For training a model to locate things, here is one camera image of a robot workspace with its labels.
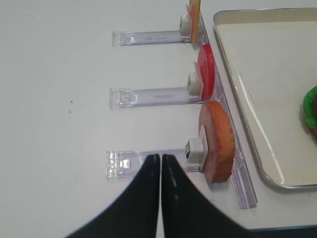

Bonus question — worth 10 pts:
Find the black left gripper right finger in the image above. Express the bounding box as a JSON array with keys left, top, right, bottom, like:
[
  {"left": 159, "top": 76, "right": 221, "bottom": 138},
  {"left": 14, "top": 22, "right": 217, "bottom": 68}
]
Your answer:
[{"left": 161, "top": 154, "right": 255, "bottom": 238}]

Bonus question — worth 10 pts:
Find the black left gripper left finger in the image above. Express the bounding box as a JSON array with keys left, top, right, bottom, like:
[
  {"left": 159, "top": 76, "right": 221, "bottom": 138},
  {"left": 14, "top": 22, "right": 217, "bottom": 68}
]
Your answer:
[{"left": 68, "top": 154, "right": 159, "bottom": 238}]

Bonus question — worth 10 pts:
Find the clear holder for tomato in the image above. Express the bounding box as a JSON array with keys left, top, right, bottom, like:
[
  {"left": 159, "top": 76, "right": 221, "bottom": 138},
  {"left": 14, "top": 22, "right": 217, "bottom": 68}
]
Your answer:
[{"left": 109, "top": 72, "right": 203, "bottom": 110}]

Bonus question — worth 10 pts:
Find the upright red tomato slice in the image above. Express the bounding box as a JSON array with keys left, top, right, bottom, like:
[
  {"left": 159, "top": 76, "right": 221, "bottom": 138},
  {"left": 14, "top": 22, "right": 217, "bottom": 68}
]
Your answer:
[{"left": 197, "top": 44, "right": 215, "bottom": 103}]

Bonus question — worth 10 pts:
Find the green lettuce leaf on burger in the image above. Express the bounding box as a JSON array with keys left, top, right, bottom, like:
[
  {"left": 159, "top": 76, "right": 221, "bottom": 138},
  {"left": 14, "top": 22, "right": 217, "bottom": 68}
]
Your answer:
[{"left": 303, "top": 86, "right": 317, "bottom": 129}]

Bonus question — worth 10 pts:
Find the clear holder for cheese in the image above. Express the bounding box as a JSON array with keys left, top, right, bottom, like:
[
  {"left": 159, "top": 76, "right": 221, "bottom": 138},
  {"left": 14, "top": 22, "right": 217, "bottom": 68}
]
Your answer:
[{"left": 111, "top": 15, "right": 192, "bottom": 47}]

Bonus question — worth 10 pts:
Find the upright orange cheese slice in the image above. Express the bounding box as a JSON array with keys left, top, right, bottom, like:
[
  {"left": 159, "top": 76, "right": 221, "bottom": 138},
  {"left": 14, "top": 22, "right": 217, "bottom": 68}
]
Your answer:
[{"left": 188, "top": 0, "right": 201, "bottom": 45}]

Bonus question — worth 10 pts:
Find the clear holder for left bun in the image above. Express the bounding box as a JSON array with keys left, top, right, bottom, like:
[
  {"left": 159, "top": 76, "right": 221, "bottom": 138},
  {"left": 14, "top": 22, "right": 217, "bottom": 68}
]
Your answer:
[{"left": 105, "top": 138, "right": 208, "bottom": 180}]

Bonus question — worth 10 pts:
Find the upright bun half left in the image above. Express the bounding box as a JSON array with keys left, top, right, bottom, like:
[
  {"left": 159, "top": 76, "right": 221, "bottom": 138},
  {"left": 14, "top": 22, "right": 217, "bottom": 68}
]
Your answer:
[{"left": 199, "top": 101, "right": 235, "bottom": 183}]

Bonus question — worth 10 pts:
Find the white metal tray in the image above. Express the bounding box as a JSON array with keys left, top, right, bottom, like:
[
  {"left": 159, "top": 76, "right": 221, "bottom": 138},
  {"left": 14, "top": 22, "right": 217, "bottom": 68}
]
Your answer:
[{"left": 213, "top": 8, "right": 317, "bottom": 189}]

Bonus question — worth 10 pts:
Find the left long clear rail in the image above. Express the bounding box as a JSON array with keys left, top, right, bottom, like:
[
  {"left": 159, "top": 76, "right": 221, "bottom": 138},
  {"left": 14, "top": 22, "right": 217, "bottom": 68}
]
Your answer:
[{"left": 198, "top": 18, "right": 258, "bottom": 209}]

